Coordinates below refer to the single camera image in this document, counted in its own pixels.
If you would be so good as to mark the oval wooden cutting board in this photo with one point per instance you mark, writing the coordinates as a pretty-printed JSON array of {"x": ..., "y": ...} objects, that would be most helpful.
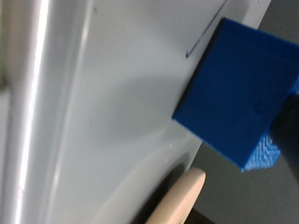
[{"x": 180, "y": 199}]

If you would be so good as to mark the silver toaster oven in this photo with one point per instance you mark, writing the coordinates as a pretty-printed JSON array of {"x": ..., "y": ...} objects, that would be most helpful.
[{"x": 109, "y": 109}]

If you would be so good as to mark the black spatula with blue block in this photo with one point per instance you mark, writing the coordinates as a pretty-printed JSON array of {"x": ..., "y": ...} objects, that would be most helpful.
[{"x": 236, "y": 93}]

